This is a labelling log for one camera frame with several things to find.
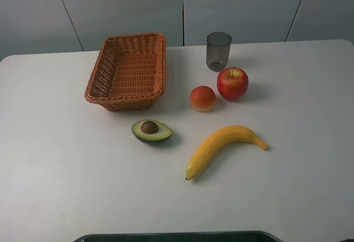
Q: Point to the red apple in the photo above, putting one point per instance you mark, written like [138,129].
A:
[232,83]

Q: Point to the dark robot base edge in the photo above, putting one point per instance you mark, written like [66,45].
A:
[191,236]

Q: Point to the grey translucent plastic cup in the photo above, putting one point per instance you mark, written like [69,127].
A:
[217,50]

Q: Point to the orange red peach fruit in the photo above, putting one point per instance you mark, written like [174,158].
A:
[202,99]

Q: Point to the halved avocado with pit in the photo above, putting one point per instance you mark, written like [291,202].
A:
[151,131]

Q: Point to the brown wicker basket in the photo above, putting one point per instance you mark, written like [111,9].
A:
[129,72]

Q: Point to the yellow banana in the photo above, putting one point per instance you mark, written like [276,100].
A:
[208,149]

